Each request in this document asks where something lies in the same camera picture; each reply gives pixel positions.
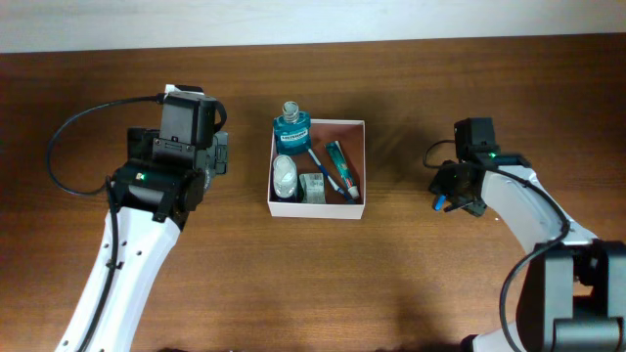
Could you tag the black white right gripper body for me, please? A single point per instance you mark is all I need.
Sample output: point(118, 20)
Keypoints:
point(446, 181)

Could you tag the white square cardboard box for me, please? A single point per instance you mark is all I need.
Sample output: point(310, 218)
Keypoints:
point(351, 135)

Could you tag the green white soap packet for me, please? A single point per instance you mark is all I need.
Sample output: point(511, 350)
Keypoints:
point(313, 186)

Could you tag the teal mouthwash bottle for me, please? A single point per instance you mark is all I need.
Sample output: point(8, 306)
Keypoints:
point(292, 130)

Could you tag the green toothpaste tube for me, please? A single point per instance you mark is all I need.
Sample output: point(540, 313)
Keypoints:
point(336, 153)

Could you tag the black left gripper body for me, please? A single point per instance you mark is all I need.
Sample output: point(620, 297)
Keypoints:
point(219, 156)

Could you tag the blue disposable razor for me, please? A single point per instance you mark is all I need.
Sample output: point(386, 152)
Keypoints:
point(439, 201)

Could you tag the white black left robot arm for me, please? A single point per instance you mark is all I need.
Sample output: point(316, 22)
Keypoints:
point(165, 177)

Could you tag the blue white toothbrush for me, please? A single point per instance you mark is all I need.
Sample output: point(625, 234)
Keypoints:
point(335, 186)

